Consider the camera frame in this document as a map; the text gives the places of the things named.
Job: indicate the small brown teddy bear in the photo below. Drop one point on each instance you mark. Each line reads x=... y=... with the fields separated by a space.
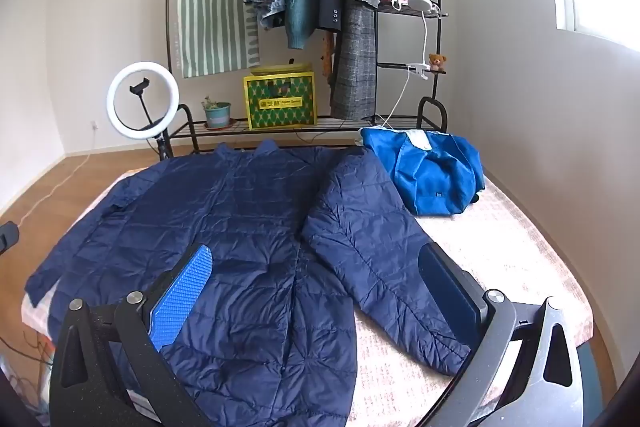
x=437 y=62

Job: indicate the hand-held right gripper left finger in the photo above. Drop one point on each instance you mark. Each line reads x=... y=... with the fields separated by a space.
x=182 y=292

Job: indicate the yellow green patterned box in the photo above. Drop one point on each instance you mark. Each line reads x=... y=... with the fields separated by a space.
x=280 y=99

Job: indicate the white clip lamp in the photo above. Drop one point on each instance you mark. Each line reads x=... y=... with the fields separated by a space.
x=421 y=3

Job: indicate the orange scarf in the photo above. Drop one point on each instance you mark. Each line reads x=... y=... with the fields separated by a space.
x=327 y=57

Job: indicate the black metal clothes rack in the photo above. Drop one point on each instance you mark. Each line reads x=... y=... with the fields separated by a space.
x=433 y=99

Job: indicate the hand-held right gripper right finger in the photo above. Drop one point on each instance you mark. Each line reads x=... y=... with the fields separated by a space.
x=450 y=292

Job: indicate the bright blue jacket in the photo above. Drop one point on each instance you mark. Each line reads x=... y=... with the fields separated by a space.
x=430 y=177

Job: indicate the grey plaid coat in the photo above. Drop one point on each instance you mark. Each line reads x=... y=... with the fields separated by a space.
x=357 y=47

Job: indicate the potted plant in teal pot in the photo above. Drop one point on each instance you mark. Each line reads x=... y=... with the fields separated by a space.
x=217 y=114

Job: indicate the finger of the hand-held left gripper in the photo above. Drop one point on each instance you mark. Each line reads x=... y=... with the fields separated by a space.
x=7 y=237

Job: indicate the navy quilted puffer jacket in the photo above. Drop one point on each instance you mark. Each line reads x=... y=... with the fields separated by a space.
x=240 y=232

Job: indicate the pink patterned bed cover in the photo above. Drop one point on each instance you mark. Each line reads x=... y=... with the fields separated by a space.
x=500 y=247

